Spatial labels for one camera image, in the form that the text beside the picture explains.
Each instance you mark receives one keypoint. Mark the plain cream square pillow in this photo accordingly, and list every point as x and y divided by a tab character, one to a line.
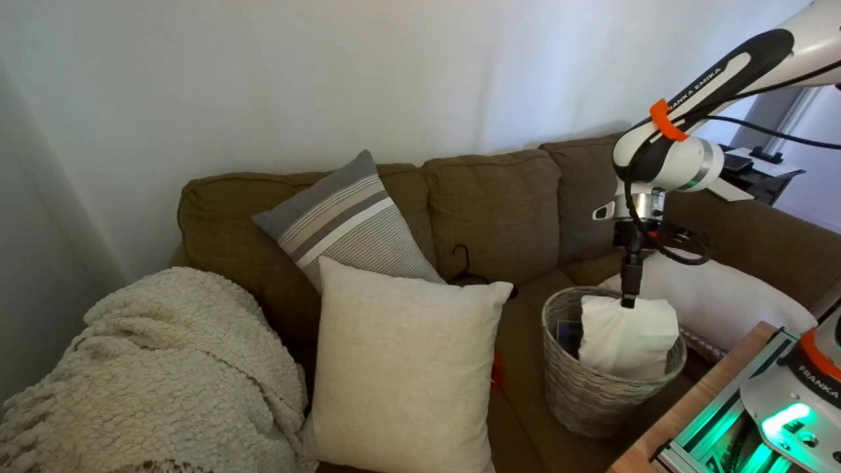
404	368

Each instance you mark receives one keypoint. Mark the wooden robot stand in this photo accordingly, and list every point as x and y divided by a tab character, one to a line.
685	422

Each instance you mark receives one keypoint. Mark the white pillow with tassel trim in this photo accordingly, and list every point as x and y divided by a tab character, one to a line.
738	303

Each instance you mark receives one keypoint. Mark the white robot base green light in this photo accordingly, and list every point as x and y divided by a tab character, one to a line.
804	394

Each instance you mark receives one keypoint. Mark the white cloth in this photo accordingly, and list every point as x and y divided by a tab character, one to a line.
626	343

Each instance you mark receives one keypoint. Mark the brown fabric sofa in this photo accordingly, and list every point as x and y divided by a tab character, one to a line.
491	212

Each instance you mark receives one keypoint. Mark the cream knitted blanket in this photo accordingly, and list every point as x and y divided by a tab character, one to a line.
160	368

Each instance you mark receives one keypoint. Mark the grey woven basket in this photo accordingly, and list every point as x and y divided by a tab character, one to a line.
595	394

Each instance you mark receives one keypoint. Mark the black background stand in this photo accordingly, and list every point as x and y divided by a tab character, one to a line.
763	167

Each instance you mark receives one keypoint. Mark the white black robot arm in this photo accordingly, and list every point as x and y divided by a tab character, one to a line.
752	62

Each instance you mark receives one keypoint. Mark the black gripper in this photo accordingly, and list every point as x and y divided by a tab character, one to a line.
637	238

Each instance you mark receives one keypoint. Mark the grey striped pillow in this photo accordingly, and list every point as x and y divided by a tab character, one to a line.
344	218

